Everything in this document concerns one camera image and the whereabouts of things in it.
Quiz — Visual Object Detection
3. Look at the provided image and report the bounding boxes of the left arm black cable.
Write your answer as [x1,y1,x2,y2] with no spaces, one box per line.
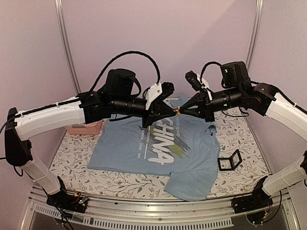
[91,50,161,94]

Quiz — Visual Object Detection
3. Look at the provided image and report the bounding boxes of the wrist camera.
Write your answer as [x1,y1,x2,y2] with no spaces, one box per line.
[185,71,213,100]
[144,82,175,110]

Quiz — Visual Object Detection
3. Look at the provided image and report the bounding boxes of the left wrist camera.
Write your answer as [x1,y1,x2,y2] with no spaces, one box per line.
[144,82,175,110]

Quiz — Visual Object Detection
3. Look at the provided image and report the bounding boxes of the black open jewelry box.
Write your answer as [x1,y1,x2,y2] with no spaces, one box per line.
[218,149,243,172]

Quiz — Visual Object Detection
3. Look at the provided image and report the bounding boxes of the front aluminium rail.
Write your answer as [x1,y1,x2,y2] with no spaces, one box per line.
[21,186,301,230]

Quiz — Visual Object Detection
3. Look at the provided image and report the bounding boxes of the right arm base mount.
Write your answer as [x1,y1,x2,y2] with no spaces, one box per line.
[231,176,273,214]

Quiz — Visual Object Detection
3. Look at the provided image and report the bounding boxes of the silver brooch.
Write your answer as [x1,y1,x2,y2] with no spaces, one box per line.
[173,106,180,115]

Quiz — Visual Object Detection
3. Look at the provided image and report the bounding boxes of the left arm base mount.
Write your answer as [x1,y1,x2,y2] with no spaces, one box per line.
[47,176,88,213]

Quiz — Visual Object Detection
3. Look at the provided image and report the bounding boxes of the pink plastic basket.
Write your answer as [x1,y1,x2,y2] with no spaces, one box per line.
[65,120,105,135]

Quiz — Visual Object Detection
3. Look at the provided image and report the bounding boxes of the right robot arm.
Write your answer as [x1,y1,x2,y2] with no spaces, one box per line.
[177,61,307,209]

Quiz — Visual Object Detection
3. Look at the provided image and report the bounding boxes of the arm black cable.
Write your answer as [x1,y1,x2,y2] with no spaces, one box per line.
[91,50,161,94]
[200,61,224,77]

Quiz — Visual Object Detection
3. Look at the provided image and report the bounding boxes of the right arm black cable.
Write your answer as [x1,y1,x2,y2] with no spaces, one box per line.
[200,61,224,77]

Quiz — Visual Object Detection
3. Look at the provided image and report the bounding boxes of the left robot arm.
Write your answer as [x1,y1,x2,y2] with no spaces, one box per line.
[3,69,176,208]

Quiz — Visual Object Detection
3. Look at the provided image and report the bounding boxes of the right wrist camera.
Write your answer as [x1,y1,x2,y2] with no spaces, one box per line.
[185,71,213,100]

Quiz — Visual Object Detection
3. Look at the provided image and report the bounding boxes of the light blue printed t-shirt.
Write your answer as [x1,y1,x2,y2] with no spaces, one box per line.
[86,95,221,201]

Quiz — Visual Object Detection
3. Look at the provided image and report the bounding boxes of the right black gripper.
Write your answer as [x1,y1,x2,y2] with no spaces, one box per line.
[179,86,243,122]

